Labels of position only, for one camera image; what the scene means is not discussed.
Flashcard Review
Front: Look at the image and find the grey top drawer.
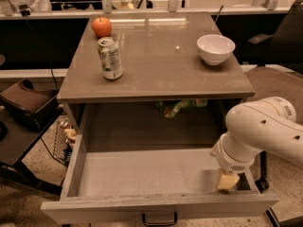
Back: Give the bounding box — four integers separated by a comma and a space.
40, 101, 280, 227

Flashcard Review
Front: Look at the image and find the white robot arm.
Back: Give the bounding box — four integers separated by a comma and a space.
211, 96, 303, 191

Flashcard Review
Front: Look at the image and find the grey drawer cabinet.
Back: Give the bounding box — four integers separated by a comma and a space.
58, 12, 254, 151

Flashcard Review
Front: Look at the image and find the green snack bag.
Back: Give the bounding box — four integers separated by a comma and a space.
155, 98, 208, 119

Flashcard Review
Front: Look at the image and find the brown office chair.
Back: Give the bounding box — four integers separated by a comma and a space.
241, 0, 303, 227

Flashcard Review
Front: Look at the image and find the white bowl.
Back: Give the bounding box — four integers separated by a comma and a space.
197, 34, 236, 65

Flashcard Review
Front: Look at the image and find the white green soda can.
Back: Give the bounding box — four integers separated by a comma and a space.
98, 37, 123, 80

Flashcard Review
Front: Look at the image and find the red apple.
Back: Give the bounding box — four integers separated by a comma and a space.
92, 17, 112, 38

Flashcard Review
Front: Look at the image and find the black side table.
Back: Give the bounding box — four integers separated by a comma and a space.
0, 108, 62, 196

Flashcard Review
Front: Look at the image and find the wire mesh basket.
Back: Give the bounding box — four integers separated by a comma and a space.
53, 115, 77, 166

